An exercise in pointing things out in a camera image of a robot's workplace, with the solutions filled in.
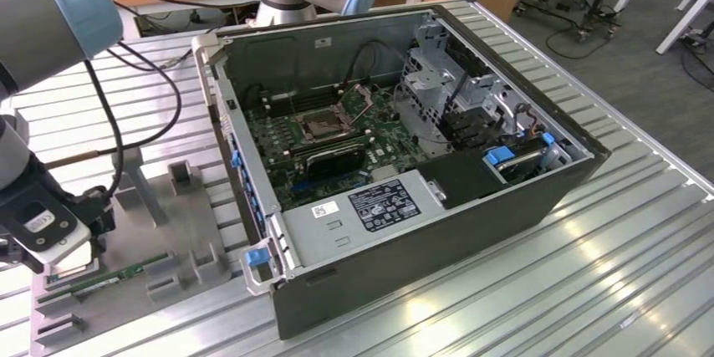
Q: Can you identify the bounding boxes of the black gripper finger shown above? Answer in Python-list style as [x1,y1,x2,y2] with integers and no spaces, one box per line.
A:
[0,238,44,274]
[89,217,116,258]

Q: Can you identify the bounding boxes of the silver square CPU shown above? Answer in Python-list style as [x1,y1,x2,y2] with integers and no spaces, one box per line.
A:
[49,263,93,279]

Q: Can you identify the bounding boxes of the CPU socket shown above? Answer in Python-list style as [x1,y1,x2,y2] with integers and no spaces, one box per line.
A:
[296,108,359,145]

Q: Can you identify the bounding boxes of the black RAM slot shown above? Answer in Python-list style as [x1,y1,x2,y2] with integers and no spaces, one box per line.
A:
[265,95,343,118]
[261,88,340,110]

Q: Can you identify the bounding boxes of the green RAM stick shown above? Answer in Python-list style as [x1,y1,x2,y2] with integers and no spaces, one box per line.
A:
[47,252,172,296]

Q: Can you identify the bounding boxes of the grey parts rack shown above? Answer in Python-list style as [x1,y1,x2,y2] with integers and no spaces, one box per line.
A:
[31,150,233,357]

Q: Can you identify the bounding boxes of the grey power supply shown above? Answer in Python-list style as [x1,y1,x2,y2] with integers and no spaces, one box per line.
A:
[275,170,448,269]

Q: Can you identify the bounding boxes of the black glossy card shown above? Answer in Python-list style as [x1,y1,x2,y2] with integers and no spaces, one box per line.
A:
[303,144,368,181]

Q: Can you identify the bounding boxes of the green motherboard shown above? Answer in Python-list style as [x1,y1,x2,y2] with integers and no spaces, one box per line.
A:
[244,84,446,212]

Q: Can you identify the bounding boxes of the thin metal locking lever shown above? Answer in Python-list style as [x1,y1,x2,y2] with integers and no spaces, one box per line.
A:
[356,88,387,119]

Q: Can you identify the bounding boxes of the metal socket cover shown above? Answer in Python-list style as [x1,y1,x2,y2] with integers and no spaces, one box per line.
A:
[332,84,376,112]

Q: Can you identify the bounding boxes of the black open PC case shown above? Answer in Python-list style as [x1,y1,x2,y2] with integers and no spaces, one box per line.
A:
[191,0,614,340]

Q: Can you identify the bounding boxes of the silver drive cage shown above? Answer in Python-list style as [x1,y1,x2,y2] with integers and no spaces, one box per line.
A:
[398,45,467,145]

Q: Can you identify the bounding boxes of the hard disk in blue carrier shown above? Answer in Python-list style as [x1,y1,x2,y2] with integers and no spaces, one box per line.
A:
[482,139,547,186]

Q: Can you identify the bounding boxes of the metal disk bay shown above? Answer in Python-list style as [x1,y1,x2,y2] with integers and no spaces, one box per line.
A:
[446,72,584,185]

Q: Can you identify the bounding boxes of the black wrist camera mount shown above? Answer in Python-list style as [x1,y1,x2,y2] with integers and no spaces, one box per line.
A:
[69,186,116,224]

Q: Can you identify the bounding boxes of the thick black cable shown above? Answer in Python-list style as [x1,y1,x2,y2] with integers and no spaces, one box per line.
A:
[83,59,125,197]

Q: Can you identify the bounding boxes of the grey case handle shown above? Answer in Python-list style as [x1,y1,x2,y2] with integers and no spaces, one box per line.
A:
[237,236,283,296]

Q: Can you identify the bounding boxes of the black looped internal wire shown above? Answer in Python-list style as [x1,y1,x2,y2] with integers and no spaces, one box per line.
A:
[343,40,404,87]

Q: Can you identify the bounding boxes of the white table frame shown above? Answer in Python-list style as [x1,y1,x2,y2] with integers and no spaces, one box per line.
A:
[655,0,714,55]

